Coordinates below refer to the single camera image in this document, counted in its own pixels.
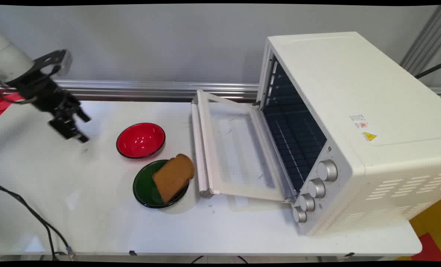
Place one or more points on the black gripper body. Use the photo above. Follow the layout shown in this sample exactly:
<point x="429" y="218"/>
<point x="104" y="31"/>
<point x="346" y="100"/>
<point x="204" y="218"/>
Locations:
<point x="44" y="94"/>

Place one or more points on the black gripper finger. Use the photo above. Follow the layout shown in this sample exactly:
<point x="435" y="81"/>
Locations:
<point x="80" y="115"/>
<point x="69" y="130"/>

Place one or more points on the white glass oven door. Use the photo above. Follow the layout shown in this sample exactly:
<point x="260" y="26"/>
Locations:
<point x="205" y="148"/>

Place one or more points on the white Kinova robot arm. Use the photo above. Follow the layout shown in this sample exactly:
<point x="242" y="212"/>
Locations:
<point x="8" y="55"/>

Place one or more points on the red and green object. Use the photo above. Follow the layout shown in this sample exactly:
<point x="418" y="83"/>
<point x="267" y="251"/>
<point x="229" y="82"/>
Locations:
<point x="3" y="104"/>

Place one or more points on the red bowl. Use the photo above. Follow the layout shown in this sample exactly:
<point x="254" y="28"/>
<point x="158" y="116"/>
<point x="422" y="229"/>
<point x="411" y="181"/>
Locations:
<point x="140" y="140"/>

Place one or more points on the green plate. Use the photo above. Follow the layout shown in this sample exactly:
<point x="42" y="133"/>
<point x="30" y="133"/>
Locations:
<point x="144" y="187"/>

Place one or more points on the brown bread slice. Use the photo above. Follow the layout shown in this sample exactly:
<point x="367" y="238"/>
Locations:
<point x="173" y="177"/>

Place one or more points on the silver oven knob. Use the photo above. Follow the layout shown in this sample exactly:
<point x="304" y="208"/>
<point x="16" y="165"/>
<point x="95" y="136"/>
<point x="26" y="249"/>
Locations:
<point x="299" y="215"/>
<point x="328" y="170"/>
<point x="307" y="203"/>
<point x="316" y="188"/>

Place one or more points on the white toaster oven body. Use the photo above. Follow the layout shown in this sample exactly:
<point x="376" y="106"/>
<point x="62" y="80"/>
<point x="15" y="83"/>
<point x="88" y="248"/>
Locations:
<point x="354" y="85"/>

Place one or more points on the yellow floor mat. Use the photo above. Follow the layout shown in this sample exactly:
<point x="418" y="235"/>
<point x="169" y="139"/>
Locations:
<point x="433" y="218"/>

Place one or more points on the red floor mat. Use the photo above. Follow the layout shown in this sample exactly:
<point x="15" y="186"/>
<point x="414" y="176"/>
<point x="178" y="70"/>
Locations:
<point x="433" y="250"/>

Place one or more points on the aluminium frame post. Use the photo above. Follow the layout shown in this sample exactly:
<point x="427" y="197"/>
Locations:
<point x="426" y="39"/>

